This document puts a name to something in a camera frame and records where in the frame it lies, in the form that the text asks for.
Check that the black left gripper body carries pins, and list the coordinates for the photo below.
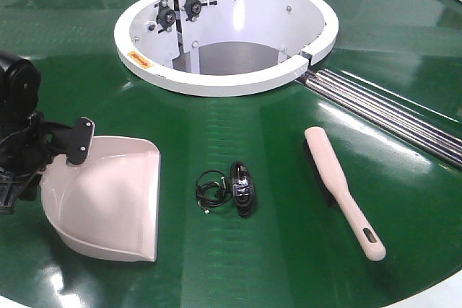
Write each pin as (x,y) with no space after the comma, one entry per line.
(24,145)

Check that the black bearing left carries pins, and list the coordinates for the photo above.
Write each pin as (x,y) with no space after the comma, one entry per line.
(166,17)

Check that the orange warning sticker front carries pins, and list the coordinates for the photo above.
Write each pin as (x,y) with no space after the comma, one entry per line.
(138,59)

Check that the black bearing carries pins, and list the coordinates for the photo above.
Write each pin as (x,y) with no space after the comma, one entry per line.
(166,17)
(193,8)

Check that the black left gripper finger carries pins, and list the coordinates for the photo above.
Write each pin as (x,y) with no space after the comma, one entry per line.
(14,188)

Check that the steel rollers right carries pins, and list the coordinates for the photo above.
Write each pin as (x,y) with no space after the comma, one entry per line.
(389,114)

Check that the black bearing right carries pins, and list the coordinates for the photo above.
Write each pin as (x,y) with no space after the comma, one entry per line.
(193,8)

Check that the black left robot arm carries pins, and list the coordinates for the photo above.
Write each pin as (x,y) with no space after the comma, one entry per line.
(20,82)

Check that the white outer rim bottom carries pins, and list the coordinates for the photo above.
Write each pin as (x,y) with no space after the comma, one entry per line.
(446,293)

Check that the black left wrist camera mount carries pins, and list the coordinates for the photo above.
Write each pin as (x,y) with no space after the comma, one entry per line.
(73,141)

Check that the pink hand brush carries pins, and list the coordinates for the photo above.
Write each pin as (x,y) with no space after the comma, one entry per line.
(333,177)

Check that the pink plastic dustpan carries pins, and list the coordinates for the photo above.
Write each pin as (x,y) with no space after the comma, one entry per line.
(107,207)

